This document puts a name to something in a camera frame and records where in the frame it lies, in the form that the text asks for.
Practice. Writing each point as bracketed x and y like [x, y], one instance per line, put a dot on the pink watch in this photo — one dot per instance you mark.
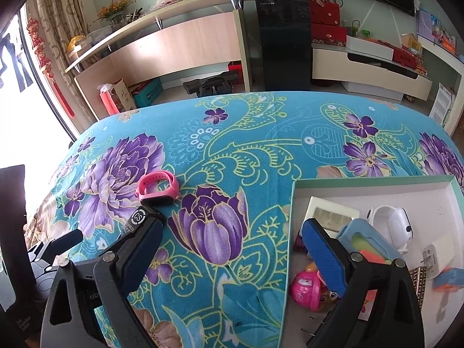
[152, 188]

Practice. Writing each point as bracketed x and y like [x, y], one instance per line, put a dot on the white charger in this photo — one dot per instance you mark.
[440, 253]

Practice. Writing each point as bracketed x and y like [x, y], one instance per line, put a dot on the blue crate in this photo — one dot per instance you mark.
[147, 92]

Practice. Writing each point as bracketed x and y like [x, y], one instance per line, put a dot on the white desk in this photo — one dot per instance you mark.
[449, 65]

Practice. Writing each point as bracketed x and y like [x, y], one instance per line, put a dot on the black floor device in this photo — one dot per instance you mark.
[210, 85]

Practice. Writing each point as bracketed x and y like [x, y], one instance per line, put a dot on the red flat box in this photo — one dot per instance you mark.
[408, 58]

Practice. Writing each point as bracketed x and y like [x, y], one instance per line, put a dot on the patterned curtain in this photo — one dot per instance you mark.
[61, 14]

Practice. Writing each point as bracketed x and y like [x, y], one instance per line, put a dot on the pink toy dog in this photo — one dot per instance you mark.
[306, 286]

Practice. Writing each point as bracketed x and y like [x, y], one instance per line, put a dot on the white printed carton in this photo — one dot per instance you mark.
[442, 105]

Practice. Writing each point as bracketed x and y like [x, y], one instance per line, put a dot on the wooden partition panel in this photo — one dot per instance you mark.
[181, 47]

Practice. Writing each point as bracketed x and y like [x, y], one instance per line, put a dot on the yellow item on shelf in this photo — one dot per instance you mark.
[76, 43]

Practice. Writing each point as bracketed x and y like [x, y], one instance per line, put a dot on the white flat box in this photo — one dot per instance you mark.
[368, 47]

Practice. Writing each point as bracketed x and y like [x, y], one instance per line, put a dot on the beige paper bag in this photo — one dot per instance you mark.
[123, 96]

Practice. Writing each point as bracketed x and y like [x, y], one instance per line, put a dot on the red gift bag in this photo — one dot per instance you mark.
[324, 9]

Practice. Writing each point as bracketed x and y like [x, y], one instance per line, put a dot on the hanging dark clothes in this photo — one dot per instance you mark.
[14, 61]

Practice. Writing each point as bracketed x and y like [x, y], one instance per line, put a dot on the floral blanket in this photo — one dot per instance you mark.
[253, 152]

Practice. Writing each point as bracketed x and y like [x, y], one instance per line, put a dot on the red hanging decoration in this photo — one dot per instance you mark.
[40, 50]

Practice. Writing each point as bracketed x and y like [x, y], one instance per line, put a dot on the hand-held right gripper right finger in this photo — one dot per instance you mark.
[322, 257]

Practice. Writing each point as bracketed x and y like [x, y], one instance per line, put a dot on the yellow flowers in vase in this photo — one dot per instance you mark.
[114, 9]

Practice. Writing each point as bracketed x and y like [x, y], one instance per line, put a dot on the black water dispenser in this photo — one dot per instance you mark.
[282, 40]

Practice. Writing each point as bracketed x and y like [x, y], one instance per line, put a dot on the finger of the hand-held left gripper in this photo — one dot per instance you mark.
[67, 243]

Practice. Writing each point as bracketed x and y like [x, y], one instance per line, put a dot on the small red box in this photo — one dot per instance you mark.
[235, 70]

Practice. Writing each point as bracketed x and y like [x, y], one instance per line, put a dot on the white shallow box tray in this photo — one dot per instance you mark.
[427, 203]

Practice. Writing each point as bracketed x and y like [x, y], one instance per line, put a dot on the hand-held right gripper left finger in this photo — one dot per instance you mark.
[143, 253]

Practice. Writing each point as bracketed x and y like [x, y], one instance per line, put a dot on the curved wooden shelf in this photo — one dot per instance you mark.
[163, 11]

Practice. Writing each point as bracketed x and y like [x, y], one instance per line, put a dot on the white smartwatch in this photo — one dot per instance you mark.
[397, 224]

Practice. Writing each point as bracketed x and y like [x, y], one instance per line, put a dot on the red gift boxes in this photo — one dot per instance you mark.
[328, 34]

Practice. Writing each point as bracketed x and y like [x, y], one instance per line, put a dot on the white television cabinet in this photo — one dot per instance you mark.
[362, 76]

